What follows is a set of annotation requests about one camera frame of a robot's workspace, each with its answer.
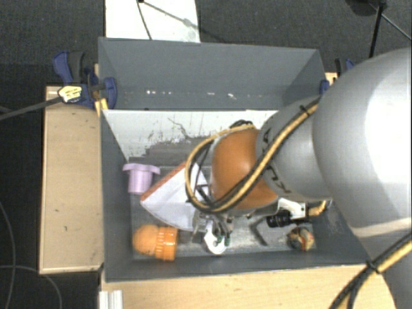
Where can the pale purple plastic cup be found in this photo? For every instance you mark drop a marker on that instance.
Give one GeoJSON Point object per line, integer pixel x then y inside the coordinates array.
{"type": "Point", "coordinates": [140, 180]}

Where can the multicoloured small ball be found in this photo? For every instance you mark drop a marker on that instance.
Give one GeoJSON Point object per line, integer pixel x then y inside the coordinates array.
{"type": "Point", "coordinates": [300, 239]}

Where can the pale wood board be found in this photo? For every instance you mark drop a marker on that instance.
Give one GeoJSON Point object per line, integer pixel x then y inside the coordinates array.
{"type": "Point", "coordinates": [72, 179]}

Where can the black cylinder on white bracket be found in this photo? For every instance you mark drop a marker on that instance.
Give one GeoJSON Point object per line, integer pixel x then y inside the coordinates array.
{"type": "Point", "coordinates": [280, 220]}

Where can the grey metal bin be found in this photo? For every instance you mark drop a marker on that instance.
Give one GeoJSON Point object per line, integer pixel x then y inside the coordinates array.
{"type": "Point", "coordinates": [199, 69]}

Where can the orange ribbed plastic bottle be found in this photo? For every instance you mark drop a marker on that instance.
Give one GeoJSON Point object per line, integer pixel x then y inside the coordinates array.
{"type": "Point", "coordinates": [151, 241]}

